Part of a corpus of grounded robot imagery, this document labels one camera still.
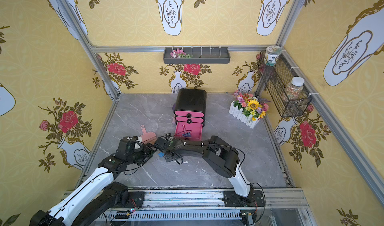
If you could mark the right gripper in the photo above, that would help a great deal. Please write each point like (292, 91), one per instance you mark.
(165, 145)

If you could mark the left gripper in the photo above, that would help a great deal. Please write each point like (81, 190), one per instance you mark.
(146, 149)

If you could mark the black pink drawer cabinet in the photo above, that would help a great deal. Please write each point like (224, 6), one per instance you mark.
(189, 112)

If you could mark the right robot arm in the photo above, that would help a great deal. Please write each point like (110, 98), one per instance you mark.
(223, 159)

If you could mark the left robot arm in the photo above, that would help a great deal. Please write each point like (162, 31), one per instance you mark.
(100, 191)

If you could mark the flower planter white fence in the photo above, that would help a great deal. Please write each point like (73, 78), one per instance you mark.
(248, 108)

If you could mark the pink flowers on shelf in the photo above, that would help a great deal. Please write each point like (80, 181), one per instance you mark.
(179, 53)

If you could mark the clear jar white lid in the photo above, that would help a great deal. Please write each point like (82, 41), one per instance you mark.
(293, 89)

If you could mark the jar with green label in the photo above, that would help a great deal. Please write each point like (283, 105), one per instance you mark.
(272, 55)

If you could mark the grey wall shelf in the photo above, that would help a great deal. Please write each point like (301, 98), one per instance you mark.
(200, 55)

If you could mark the black wire basket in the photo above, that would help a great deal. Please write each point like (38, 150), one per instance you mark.
(276, 79)

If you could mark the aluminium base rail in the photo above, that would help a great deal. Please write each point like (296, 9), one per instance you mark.
(214, 204)

